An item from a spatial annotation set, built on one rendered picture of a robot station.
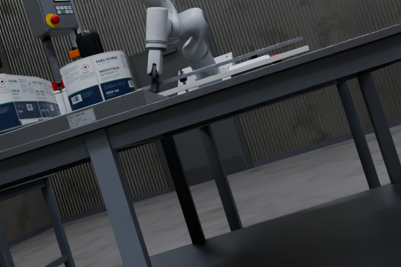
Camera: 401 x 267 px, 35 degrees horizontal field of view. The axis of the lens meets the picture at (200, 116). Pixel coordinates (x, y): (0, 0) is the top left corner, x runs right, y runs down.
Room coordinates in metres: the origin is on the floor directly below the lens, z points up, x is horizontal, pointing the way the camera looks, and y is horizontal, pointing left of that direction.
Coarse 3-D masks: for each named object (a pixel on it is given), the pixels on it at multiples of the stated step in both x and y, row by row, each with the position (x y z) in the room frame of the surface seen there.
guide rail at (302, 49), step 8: (304, 48) 2.39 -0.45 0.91; (280, 56) 2.40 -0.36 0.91; (288, 56) 2.39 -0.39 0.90; (248, 64) 2.40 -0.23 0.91; (256, 64) 2.40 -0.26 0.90; (264, 64) 2.41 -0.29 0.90; (224, 72) 2.41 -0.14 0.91; (232, 72) 2.41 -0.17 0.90; (200, 80) 2.42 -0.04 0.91; (208, 80) 2.42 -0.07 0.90; (176, 88) 2.42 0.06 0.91; (184, 88) 2.42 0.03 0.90
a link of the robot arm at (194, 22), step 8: (192, 8) 2.88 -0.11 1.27; (184, 16) 2.86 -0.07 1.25; (192, 16) 2.85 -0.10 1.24; (200, 16) 2.86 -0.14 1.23; (184, 24) 2.86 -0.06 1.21; (192, 24) 2.86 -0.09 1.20; (200, 24) 2.86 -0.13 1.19; (184, 32) 2.88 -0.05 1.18; (192, 32) 2.88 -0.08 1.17; (200, 32) 2.89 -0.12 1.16; (192, 40) 2.96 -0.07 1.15; (200, 40) 2.92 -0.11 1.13; (184, 48) 2.99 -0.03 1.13; (192, 48) 2.95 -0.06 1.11; (200, 48) 2.96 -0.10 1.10; (184, 56) 3.01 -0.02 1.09; (192, 56) 2.97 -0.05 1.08; (200, 56) 2.98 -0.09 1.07
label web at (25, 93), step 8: (8, 80) 1.90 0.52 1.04; (16, 80) 1.95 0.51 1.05; (24, 80) 2.01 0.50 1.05; (32, 80) 2.07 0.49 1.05; (16, 88) 1.94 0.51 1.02; (24, 88) 1.99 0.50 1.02; (32, 88) 2.05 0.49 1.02; (16, 96) 1.92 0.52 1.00; (24, 96) 1.98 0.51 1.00; (32, 96) 2.03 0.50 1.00; (40, 96) 2.09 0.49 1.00; (16, 104) 1.90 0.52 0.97; (24, 104) 1.96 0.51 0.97; (32, 104) 2.01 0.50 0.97; (40, 104) 2.07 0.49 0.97; (24, 112) 1.94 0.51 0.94; (32, 112) 2.00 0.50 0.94; (40, 112) 2.05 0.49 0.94
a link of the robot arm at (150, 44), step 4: (148, 44) 2.43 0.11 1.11; (152, 44) 2.42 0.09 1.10; (156, 44) 2.42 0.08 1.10; (160, 44) 2.43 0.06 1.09; (164, 44) 2.44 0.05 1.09; (148, 48) 2.46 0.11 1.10; (152, 48) 2.44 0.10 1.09; (156, 48) 2.43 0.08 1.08; (160, 48) 2.44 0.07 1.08; (164, 48) 2.48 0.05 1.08
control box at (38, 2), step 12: (24, 0) 2.53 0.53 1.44; (36, 0) 2.49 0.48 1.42; (48, 0) 2.52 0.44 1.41; (36, 12) 2.50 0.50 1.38; (48, 12) 2.50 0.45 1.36; (36, 24) 2.52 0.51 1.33; (48, 24) 2.49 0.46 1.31; (60, 24) 2.54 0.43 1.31; (72, 24) 2.58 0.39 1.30; (36, 36) 2.53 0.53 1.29; (48, 36) 2.58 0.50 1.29
